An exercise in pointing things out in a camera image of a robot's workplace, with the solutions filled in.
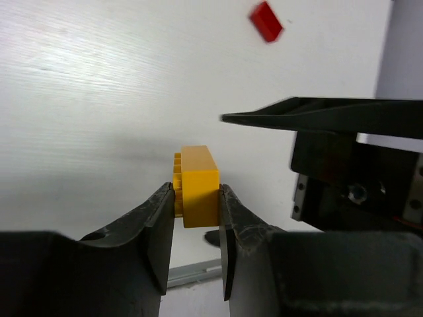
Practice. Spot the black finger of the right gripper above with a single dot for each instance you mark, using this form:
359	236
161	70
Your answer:
396	118

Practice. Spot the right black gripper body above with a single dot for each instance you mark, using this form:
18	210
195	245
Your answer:
345	185

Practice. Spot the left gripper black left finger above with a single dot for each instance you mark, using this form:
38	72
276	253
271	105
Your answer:
121	269

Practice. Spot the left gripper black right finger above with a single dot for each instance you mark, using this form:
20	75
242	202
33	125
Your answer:
270	272

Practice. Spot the orange long lego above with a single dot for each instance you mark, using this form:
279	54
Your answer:
196	185

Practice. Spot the red rectangular lego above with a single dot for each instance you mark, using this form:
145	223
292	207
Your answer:
266	22

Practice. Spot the aluminium table edge rail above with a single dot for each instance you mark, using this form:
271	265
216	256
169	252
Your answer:
194	273

